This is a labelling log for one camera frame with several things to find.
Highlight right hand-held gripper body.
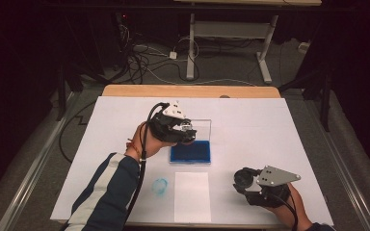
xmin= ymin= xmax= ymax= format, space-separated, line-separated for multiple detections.
xmin=245 ymin=165 xmax=302 ymax=207

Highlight person's left hand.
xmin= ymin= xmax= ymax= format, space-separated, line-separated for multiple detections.
xmin=124 ymin=120 xmax=177 ymax=162

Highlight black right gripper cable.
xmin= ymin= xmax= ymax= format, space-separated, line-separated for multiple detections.
xmin=269 ymin=192 xmax=300 ymax=231

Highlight white power strip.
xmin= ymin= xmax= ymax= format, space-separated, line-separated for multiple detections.
xmin=297 ymin=40 xmax=312 ymax=55

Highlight large white table cover sheet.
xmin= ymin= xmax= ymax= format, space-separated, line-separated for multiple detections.
xmin=49 ymin=95 xmax=334 ymax=226

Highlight person's right hand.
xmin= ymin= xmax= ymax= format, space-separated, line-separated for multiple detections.
xmin=264 ymin=182 xmax=313 ymax=231

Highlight black round stamp clear handle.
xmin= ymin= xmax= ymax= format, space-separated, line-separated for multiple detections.
xmin=173 ymin=119 xmax=197 ymax=133

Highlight black floor cable loop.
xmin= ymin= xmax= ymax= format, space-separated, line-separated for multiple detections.
xmin=58 ymin=101 xmax=96 ymax=164

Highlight aluminium floor rail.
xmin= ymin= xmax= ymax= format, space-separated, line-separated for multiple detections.
xmin=0 ymin=90 xmax=80 ymax=231
xmin=297 ymin=95 xmax=370 ymax=231

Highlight small white paper sheet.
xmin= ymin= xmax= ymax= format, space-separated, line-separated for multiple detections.
xmin=173 ymin=171 xmax=213 ymax=224

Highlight red wrist bracelet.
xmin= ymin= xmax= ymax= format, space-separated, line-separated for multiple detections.
xmin=125 ymin=138 xmax=143 ymax=159

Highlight blue ink pad clear case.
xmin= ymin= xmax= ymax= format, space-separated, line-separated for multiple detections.
xmin=169 ymin=118 xmax=213 ymax=166

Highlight wooden table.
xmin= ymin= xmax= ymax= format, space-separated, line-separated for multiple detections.
xmin=101 ymin=84 xmax=282 ymax=99

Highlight black metal stand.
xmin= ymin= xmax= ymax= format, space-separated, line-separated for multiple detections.
xmin=56 ymin=62 xmax=67 ymax=122
xmin=278 ymin=62 xmax=332 ymax=133

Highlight tangle of floor cables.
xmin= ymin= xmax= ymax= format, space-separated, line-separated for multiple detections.
xmin=115 ymin=13 xmax=203 ymax=86

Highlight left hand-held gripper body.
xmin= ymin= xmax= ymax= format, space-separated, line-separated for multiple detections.
xmin=147 ymin=100 xmax=192 ymax=143

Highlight white metal desk frame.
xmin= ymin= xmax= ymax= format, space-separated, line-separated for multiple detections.
xmin=185 ymin=13 xmax=279 ymax=85

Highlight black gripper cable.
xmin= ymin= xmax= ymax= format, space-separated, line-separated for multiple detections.
xmin=269 ymin=192 xmax=300 ymax=231
xmin=123 ymin=101 xmax=171 ymax=225

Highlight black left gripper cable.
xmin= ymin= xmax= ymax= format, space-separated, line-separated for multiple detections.
xmin=123 ymin=101 xmax=171 ymax=225

